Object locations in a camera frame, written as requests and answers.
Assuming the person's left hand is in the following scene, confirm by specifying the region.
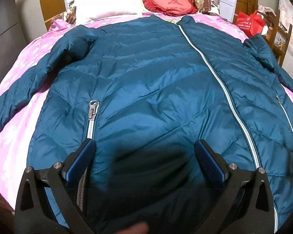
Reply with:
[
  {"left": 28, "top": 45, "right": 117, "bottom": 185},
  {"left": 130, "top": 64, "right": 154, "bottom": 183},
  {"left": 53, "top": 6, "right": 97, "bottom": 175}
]
[{"left": 116, "top": 222, "right": 149, "bottom": 234}]

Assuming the red heart-shaped cushion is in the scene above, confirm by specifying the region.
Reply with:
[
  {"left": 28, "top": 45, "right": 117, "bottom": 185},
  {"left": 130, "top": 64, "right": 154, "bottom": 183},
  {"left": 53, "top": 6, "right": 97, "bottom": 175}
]
[{"left": 142, "top": 0, "right": 198, "bottom": 16}]

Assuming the red shopping bag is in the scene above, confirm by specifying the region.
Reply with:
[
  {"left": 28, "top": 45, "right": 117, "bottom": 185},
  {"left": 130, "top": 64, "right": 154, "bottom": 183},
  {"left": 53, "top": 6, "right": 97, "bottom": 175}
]
[{"left": 236, "top": 11, "right": 266, "bottom": 37}]

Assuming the pink floral bed sheet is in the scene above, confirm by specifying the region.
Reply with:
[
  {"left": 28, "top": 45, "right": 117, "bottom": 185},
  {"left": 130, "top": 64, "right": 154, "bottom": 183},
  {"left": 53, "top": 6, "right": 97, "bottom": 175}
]
[{"left": 0, "top": 13, "right": 293, "bottom": 209}]

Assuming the teal quilted down jacket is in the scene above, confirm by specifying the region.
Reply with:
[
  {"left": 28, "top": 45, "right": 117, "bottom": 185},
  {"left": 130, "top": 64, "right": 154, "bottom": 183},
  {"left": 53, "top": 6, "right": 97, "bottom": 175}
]
[{"left": 0, "top": 16, "right": 293, "bottom": 233}]

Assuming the wooden chair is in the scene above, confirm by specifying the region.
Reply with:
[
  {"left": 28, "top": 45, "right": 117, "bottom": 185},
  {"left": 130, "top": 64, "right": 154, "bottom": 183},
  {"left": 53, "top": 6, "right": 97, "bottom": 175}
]
[{"left": 257, "top": 5, "right": 293, "bottom": 66}]

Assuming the white pillow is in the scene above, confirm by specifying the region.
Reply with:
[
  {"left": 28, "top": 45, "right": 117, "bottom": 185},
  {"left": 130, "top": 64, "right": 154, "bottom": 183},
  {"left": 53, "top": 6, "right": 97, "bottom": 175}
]
[{"left": 75, "top": 0, "right": 143, "bottom": 25}]

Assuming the floral wall curtain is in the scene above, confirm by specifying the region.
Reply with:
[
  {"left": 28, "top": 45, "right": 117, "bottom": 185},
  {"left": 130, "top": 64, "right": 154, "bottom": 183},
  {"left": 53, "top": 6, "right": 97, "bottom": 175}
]
[{"left": 278, "top": 0, "right": 293, "bottom": 79}]

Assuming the grey cabinet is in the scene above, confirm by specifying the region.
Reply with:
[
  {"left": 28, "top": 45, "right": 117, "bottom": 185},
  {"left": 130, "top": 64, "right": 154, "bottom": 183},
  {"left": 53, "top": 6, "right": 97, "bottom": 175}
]
[{"left": 0, "top": 0, "right": 47, "bottom": 83}]

